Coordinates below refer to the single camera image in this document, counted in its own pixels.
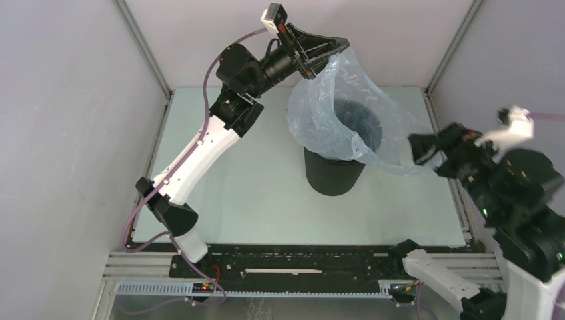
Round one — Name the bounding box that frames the aluminium frame rail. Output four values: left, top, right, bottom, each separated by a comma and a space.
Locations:
103, 252, 502, 284

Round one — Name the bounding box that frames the white cable duct strip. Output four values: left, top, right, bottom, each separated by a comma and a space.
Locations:
117, 282, 394, 299

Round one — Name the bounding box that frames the black trash bin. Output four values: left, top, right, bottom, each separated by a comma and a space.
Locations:
303, 99, 383, 197

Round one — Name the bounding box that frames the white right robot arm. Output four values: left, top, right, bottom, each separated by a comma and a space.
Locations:
387, 123, 564, 319

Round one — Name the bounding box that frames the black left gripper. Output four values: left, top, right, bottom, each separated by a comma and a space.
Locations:
246, 23, 349, 99

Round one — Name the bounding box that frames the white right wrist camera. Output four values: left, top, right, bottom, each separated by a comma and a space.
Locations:
474, 105, 534, 151

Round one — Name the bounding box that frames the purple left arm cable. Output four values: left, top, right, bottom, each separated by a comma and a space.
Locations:
121, 27, 270, 308

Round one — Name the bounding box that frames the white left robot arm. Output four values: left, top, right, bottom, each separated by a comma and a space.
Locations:
135, 23, 350, 278

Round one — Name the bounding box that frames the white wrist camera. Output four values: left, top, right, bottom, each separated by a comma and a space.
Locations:
474, 105, 534, 151
260, 3, 288, 35

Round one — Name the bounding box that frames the blue plastic trash bag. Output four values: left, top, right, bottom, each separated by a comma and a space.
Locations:
286, 48, 442, 176

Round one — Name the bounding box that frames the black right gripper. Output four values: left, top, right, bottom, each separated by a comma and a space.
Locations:
405, 117, 506, 219

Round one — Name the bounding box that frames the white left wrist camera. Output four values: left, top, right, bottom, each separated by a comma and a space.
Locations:
260, 3, 288, 35

